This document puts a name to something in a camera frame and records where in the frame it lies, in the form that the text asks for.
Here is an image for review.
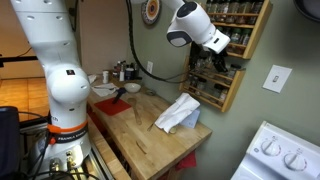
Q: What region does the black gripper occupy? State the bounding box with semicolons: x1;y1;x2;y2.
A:
206;49;230;73

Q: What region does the herb spice jar barcode label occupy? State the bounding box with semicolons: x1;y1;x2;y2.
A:
203;60;214;72

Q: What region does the thyme spice jar black lid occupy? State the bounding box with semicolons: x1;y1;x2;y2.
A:
212;83;224;100

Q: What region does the glass spice jar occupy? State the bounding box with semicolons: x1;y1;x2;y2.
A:
238;0;252;24
219;0;231;23
228;0;241;24
239;28;253;55
229;27;243;53
249;0;265;25
211;0;222;16

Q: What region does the tan spice jar red label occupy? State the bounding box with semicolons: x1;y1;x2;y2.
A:
218;88;230;104

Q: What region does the spice jar silver lid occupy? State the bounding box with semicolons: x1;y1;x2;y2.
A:
188;74;199;88

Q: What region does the dark sauce bottle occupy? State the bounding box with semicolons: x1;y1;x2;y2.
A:
131;61;141;80

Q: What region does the Herbes de Provence glass jar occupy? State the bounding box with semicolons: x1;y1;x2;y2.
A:
227;63;242;80

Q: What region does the pale blue-grey box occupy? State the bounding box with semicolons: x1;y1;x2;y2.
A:
179;108;201;130

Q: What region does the white cloth towel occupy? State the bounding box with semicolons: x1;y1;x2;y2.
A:
154;93;201;134

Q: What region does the small glass dish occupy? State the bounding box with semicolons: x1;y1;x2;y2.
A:
144;89;158;98

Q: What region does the white ceramic bowl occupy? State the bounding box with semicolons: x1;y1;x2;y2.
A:
123;82;142;94

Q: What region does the wooden spoon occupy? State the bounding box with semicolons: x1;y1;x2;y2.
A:
126;97;143;126

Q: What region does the white stove knob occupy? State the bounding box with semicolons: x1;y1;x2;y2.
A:
283;152;308;172
260;139;282;157

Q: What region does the steel salt grinder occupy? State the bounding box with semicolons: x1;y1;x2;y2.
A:
118;63;126;83

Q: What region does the red cloth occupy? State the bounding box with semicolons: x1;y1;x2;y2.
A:
175;150;198;171

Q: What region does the dark hanging pan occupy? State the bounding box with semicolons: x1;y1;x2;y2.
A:
293;0;320;24

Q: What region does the black spatula blue head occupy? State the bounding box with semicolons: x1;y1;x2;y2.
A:
111;87;128;105

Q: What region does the white kitchen stove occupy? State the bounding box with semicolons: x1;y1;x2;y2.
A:
230;120;320;180

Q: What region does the red silicone mat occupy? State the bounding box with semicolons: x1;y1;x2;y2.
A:
93;97;132;117

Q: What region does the metal spoon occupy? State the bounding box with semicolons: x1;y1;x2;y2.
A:
94;86;116;92

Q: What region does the flat white paper napkin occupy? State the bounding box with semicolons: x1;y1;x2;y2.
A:
90;82;118;98

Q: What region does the crumpled white napkin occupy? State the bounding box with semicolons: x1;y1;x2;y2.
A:
87;74;98;85

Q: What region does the black monitor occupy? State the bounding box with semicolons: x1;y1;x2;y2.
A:
0;106;21;179

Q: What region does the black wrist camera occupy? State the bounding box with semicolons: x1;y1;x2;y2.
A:
189;41;205;64

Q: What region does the wooden wall spice rack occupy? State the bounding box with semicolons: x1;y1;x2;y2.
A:
179;56;247;113
199;0;274;60

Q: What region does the white wall outlet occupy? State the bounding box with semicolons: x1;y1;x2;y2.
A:
146;60;154;76

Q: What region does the decorative wall plate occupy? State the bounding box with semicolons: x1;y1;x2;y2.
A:
140;0;162;26

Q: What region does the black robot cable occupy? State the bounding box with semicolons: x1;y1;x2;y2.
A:
125;0;191;84

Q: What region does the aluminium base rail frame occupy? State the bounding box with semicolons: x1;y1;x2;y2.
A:
83;143;116;180

